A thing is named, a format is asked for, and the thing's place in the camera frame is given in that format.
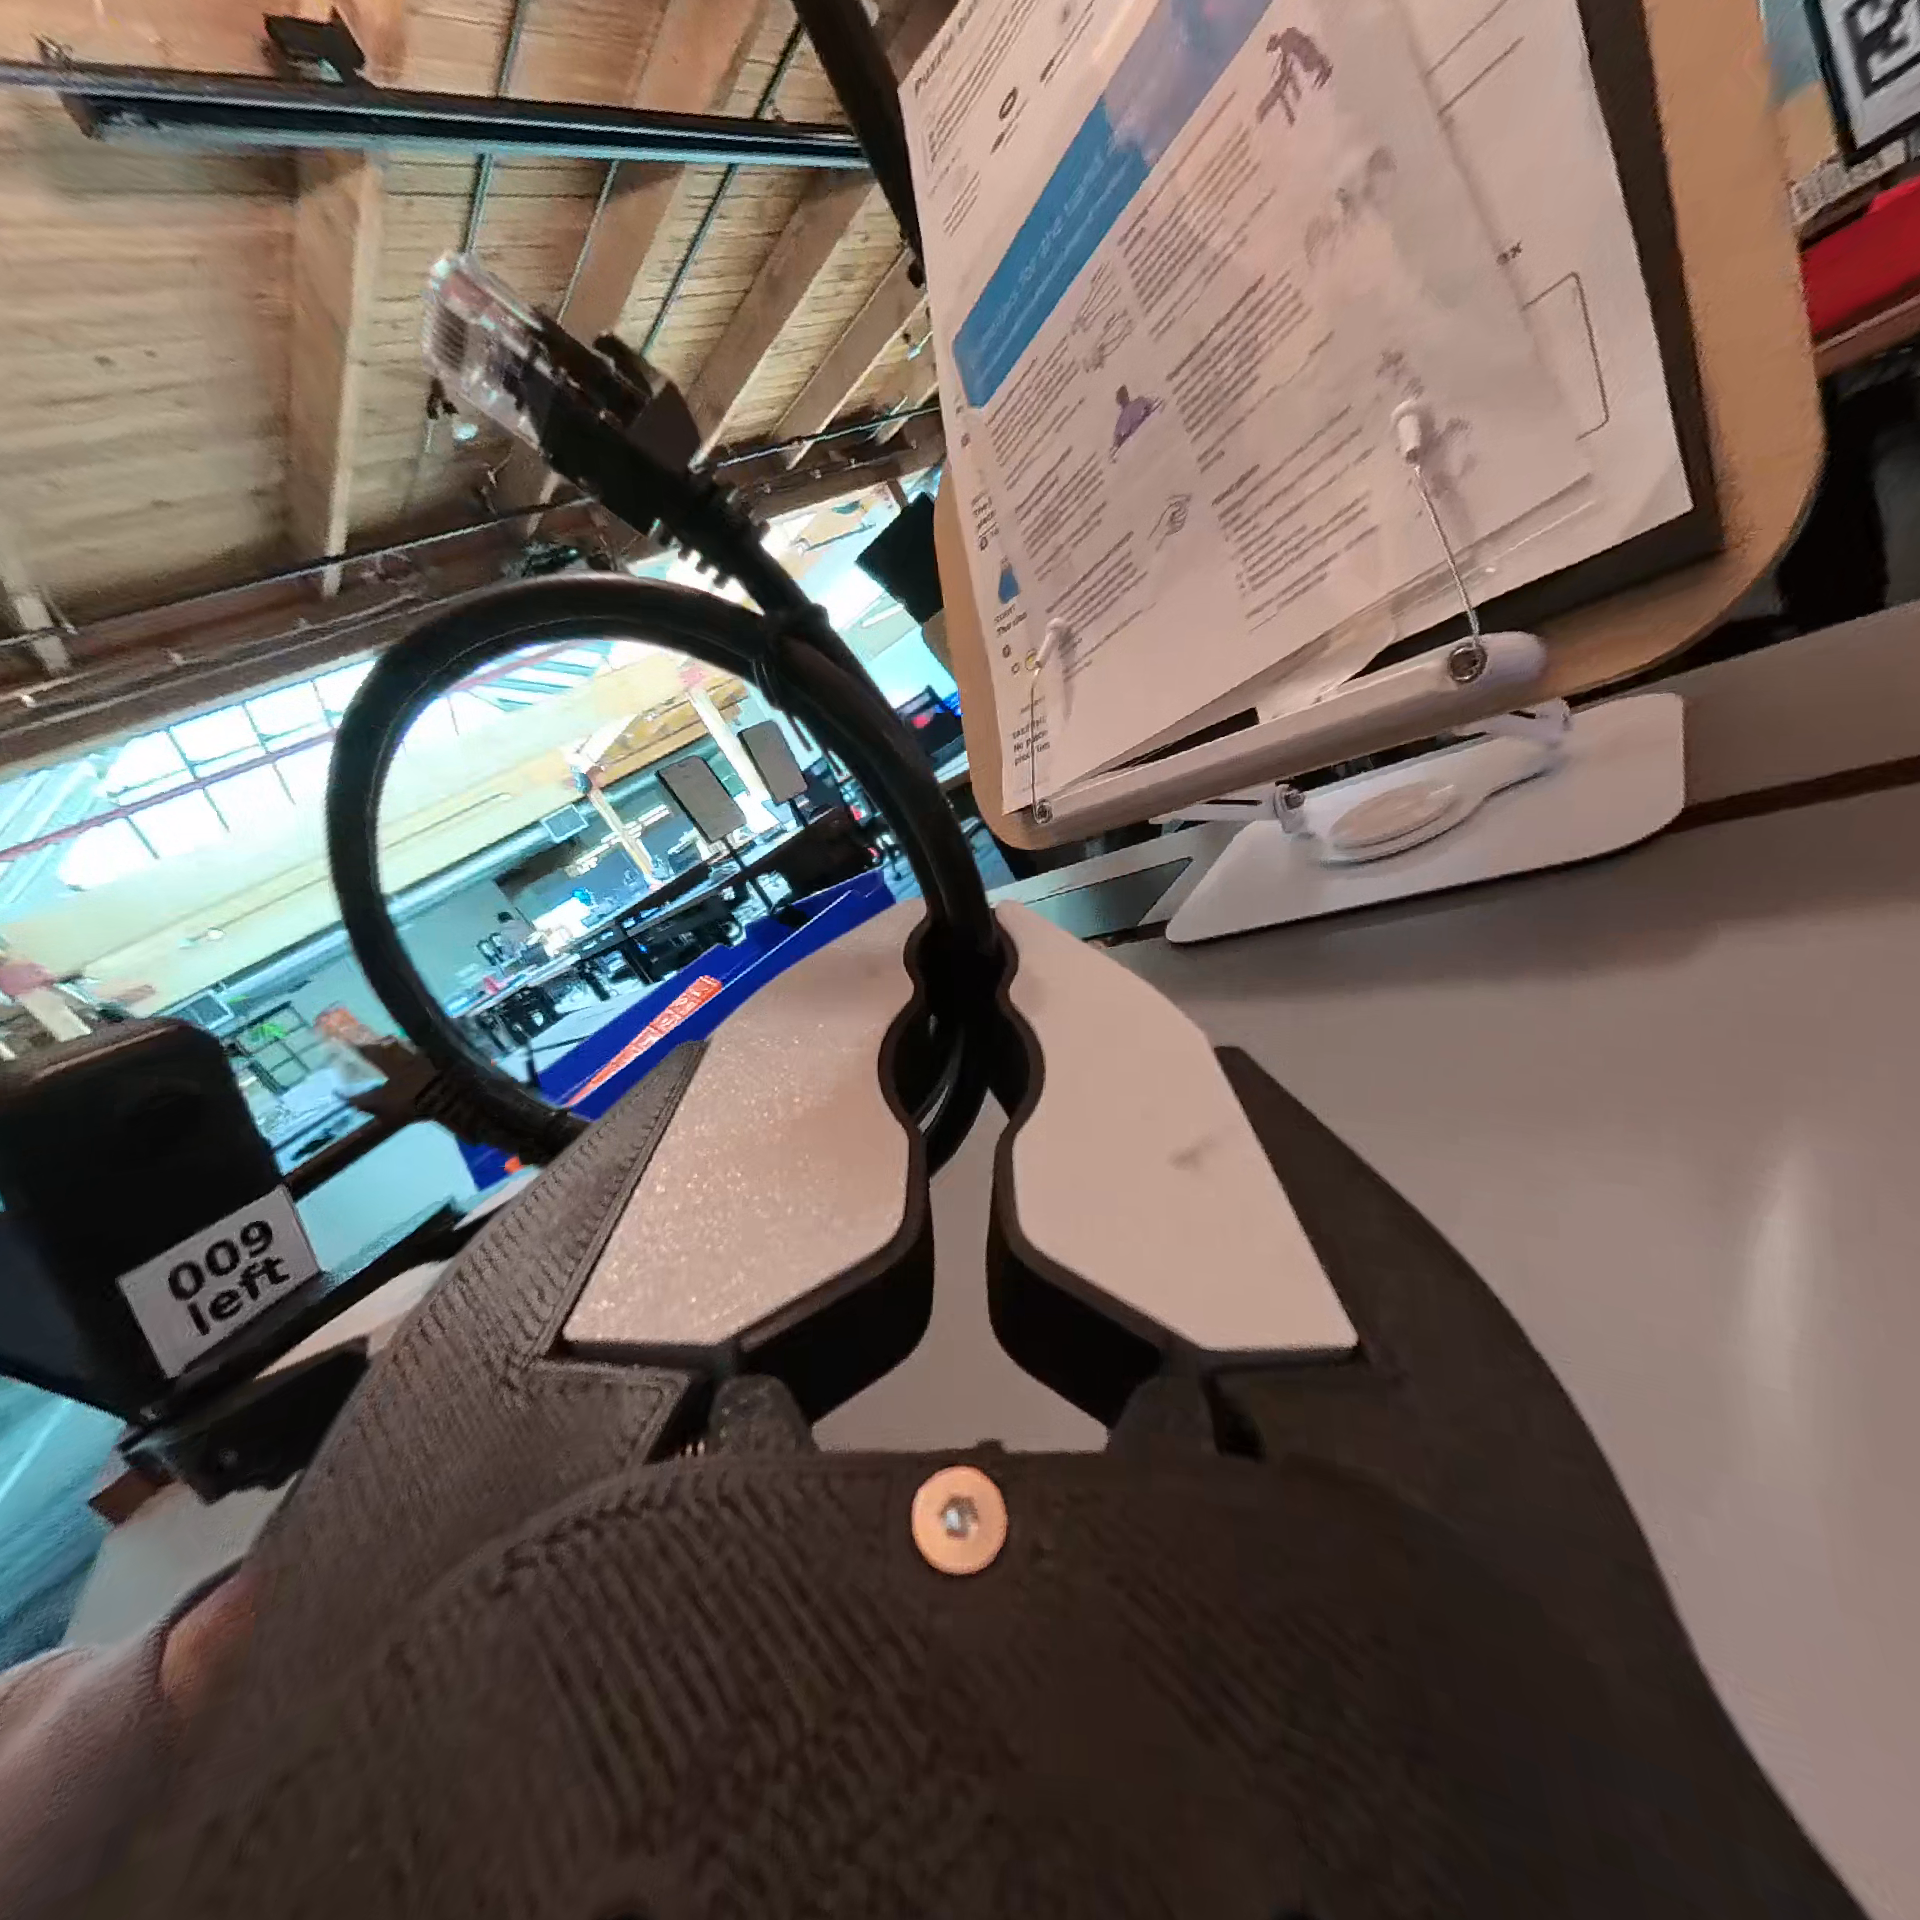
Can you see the printed marker tag sheet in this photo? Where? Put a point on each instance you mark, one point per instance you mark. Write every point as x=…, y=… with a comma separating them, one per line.
x=1876, y=67

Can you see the blue storage bin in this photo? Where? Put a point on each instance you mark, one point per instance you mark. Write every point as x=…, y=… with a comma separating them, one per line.
x=705, y=991

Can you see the person's left hand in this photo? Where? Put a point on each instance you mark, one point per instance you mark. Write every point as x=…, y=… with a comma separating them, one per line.
x=89, y=1753

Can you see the grey angled bar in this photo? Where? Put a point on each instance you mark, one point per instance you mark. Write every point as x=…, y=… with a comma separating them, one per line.
x=869, y=117

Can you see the printed instruction sheet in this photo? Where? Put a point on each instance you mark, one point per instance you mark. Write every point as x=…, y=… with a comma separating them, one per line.
x=1274, y=375

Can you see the black ceiling rail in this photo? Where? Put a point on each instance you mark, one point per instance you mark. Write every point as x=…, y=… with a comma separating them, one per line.
x=450, y=117

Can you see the red box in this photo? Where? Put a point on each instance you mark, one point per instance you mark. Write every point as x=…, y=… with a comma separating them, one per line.
x=1860, y=263

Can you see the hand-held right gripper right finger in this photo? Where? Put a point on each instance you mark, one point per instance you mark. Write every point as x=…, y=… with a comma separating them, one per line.
x=1169, y=1187

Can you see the black screen on stand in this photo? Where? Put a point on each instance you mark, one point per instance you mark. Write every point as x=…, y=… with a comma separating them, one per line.
x=771, y=761
x=696, y=795

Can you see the instruction sheet on stand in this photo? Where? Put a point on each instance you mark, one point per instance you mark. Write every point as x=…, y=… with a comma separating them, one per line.
x=1754, y=375

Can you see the grey desk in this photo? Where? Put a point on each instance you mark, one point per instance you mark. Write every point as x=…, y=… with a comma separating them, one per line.
x=1499, y=1125

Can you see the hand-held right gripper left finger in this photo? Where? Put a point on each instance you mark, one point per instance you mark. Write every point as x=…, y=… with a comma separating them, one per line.
x=750, y=1199

